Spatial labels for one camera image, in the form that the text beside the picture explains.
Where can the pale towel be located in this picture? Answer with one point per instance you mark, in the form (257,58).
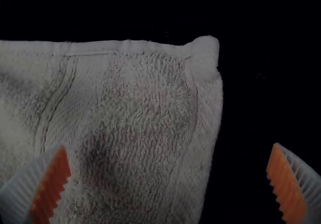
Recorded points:
(125,121)

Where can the black mat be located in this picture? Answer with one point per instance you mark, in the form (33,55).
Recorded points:
(250,20)

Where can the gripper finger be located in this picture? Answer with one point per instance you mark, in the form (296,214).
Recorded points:
(32,194)
(296,191)

